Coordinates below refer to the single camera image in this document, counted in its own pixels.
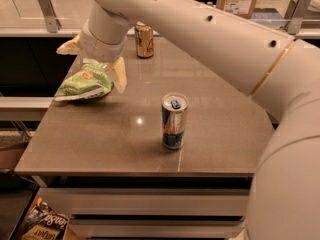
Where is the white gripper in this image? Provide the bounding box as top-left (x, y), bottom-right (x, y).
top-left (56, 20), bottom-right (128, 93)

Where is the green jalapeno chip bag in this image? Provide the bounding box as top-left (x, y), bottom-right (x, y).
top-left (54, 63), bottom-right (113, 101)

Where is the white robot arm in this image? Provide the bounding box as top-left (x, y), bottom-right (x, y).
top-left (58, 0), bottom-right (320, 240)

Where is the brown snack bag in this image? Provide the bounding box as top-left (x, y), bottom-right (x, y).
top-left (27, 202), bottom-right (69, 231)

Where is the gold soda can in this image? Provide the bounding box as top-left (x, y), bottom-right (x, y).
top-left (134, 23), bottom-right (154, 58)

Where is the silver blue energy drink can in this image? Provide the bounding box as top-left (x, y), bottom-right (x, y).
top-left (161, 93), bottom-right (189, 150)

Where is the white drawer cabinet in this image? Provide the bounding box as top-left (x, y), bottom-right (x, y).
top-left (39, 174), bottom-right (251, 240)

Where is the left metal glass bracket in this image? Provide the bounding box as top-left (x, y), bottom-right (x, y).
top-left (37, 0), bottom-right (61, 33)

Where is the metal glass bracket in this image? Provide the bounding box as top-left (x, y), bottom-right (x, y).
top-left (37, 0), bottom-right (61, 33)
top-left (284, 0), bottom-right (312, 35)

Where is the right metal glass bracket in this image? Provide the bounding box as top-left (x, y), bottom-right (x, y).
top-left (284, 0), bottom-right (312, 35)

